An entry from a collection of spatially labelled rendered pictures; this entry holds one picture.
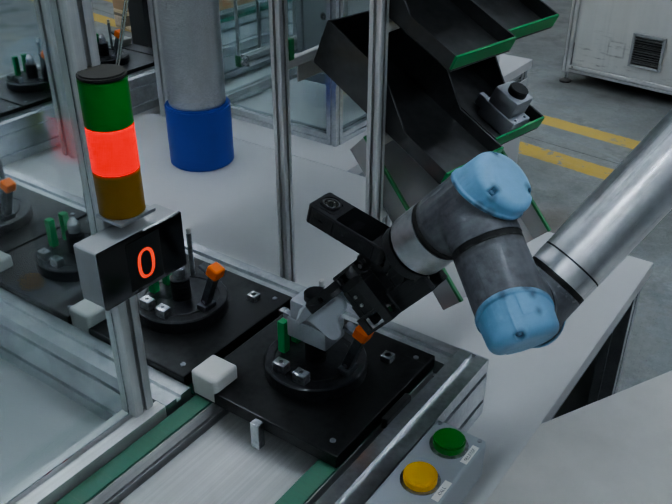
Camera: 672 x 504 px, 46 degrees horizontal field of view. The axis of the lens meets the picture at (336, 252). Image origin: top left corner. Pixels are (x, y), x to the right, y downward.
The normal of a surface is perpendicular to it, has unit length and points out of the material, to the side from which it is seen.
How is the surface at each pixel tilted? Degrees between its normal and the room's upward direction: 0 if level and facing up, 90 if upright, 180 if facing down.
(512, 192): 41
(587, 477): 0
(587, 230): 48
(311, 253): 0
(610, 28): 90
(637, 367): 0
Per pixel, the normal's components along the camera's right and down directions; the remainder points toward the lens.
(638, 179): -0.43, -0.28
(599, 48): -0.68, 0.37
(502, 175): 0.54, -0.45
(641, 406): 0.00, -0.86
